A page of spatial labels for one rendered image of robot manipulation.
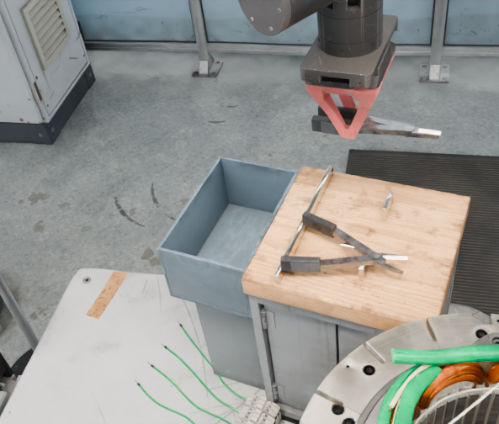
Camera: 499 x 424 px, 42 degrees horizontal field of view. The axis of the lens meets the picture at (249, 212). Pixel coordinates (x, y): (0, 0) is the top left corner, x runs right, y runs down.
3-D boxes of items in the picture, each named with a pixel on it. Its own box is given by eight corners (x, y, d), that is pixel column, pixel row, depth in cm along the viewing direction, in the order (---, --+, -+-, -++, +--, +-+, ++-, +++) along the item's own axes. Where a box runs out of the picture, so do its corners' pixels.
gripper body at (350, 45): (299, 86, 59) (292, 9, 53) (332, 28, 65) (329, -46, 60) (371, 93, 56) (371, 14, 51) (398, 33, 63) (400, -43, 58)
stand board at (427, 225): (243, 294, 70) (240, 278, 68) (303, 179, 82) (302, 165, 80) (432, 344, 63) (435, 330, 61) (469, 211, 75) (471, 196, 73)
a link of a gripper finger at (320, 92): (308, 146, 65) (301, 65, 59) (330, 104, 70) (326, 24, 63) (376, 156, 63) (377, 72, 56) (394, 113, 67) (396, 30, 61)
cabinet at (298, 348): (268, 416, 88) (246, 293, 70) (313, 310, 100) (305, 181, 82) (413, 464, 81) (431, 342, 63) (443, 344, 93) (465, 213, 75)
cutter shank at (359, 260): (320, 269, 66) (320, 265, 65) (319, 263, 66) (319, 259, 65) (380, 263, 66) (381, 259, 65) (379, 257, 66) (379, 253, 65)
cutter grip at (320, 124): (311, 131, 67) (310, 119, 66) (314, 126, 67) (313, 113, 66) (349, 137, 65) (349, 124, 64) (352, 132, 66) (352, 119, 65)
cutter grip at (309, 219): (301, 225, 71) (301, 214, 70) (306, 220, 71) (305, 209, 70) (333, 239, 69) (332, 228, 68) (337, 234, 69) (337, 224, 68)
